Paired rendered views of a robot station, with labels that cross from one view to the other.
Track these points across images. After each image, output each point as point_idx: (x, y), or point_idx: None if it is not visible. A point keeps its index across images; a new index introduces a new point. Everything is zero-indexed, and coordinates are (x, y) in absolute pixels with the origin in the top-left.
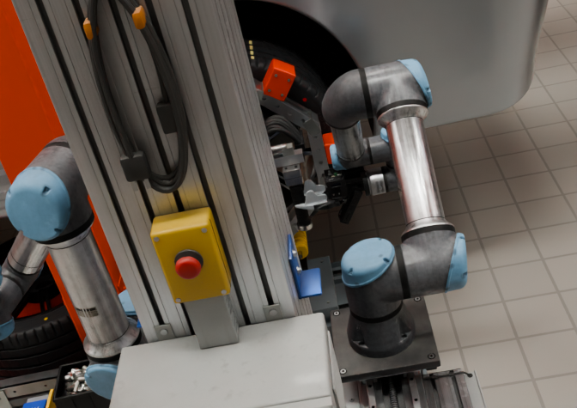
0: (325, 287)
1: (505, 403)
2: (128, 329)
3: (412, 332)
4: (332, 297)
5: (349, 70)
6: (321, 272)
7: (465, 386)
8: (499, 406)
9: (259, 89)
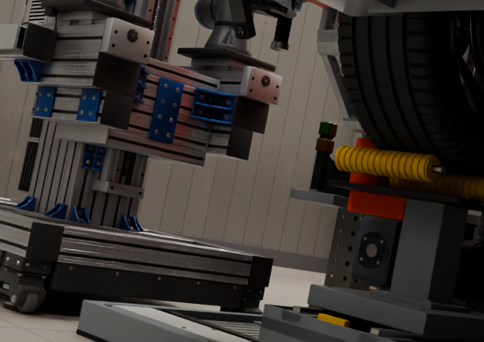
0: (360, 294)
1: (12, 338)
2: None
3: None
4: (331, 288)
5: None
6: (397, 304)
7: (19, 24)
8: (19, 338)
9: None
